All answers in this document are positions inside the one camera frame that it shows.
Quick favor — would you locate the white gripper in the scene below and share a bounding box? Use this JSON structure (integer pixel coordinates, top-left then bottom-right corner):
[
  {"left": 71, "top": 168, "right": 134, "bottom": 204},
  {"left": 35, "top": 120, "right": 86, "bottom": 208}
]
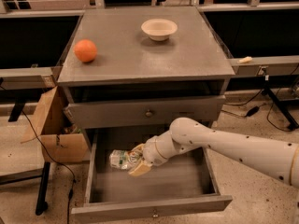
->
[{"left": 128, "top": 131, "right": 186, "bottom": 176}]

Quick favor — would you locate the crushed 7up can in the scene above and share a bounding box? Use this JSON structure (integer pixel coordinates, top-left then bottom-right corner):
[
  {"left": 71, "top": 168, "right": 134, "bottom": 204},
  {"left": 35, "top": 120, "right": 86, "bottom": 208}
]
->
[{"left": 109, "top": 149, "right": 142, "bottom": 170}]

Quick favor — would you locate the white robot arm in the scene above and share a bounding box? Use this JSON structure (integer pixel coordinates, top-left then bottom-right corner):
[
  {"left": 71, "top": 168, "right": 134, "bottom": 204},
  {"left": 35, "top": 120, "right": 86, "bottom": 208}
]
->
[{"left": 129, "top": 118, "right": 299, "bottom": 188}]

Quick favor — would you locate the open lower grey drawer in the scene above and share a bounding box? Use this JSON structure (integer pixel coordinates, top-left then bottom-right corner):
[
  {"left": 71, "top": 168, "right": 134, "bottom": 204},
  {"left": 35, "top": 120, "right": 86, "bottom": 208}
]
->
[{"left": 71, "top": 125, "right": 232, "bottom": 224}]

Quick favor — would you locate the grey drawer cabinet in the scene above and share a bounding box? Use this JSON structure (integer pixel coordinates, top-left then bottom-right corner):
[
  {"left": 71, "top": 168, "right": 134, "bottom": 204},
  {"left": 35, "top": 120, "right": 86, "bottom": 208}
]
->
[{"left": 56, "top": 6, "right": 236, "bottom": 151}]

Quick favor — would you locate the upper grey drawer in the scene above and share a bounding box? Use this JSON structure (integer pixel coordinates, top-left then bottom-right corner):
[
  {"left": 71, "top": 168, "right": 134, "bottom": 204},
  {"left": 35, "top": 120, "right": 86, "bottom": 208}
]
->
[{"left": 67, "top": 95, "right": 225, "bottom": 129}]

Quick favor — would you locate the cardboard box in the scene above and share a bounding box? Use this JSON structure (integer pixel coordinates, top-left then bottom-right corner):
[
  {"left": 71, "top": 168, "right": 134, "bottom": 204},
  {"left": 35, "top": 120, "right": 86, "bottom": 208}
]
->
[{"left": 21, "top": 87, "right": 88, "bottom": 163}]

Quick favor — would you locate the black table leg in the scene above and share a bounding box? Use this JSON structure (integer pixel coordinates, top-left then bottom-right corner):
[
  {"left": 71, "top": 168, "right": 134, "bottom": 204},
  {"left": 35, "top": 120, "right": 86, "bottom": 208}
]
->
[{"left": 36, "top": 162, "right": 50, "bottom": 216}]

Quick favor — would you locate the orange fruit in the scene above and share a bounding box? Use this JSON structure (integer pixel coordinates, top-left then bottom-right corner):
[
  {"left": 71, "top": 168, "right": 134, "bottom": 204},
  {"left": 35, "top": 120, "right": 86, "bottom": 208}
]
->
[{"left": 74, "top": 39, "right": 97, "bottom": 63}]

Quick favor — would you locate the white bowl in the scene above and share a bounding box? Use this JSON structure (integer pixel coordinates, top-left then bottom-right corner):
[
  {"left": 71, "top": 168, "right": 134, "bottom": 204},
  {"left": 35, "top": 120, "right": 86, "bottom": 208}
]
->
[{"left": 141, "top": 19, "right": 178, "bottom": 41}]

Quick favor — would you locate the small yellow foam piece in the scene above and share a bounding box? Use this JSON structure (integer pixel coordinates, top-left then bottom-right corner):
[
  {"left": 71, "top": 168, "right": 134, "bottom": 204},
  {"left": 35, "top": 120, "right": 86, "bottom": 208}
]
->
[{"left": 237, "top": 56, "right": 252, "bottom": 63}]

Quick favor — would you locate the black floor cable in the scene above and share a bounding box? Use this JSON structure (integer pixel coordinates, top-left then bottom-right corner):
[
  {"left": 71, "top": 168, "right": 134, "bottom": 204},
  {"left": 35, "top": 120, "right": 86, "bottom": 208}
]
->
[{"left": 19, "top": 109, "right": 77, "bottom": 224}]

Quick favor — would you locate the black power adapter cable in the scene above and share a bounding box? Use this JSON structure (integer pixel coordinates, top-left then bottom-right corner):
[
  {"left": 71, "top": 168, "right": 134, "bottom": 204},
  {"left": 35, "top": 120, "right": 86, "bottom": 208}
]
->
[{"left": 220, "top": 89, "right": 269, "bottom": 119}]

